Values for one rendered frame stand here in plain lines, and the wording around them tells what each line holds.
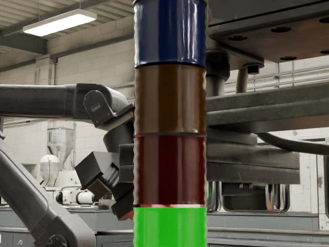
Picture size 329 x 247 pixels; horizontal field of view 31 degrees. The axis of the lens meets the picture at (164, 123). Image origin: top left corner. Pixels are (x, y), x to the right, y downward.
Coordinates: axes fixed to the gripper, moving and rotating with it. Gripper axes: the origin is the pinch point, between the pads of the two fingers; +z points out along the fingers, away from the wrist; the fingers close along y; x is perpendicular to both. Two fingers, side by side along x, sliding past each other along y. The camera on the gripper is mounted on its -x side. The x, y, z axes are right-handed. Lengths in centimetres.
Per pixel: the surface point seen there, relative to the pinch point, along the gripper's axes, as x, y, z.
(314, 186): 441, -145, -102
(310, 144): -12.1, 30.1, 3.6
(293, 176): -11.5, 26.5, 5.2
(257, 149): -18.9, 27.7, 3.1
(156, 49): -47, 38, 6
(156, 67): -47, 38, 7
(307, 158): 443, -137, -128
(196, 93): -45, 38, 8
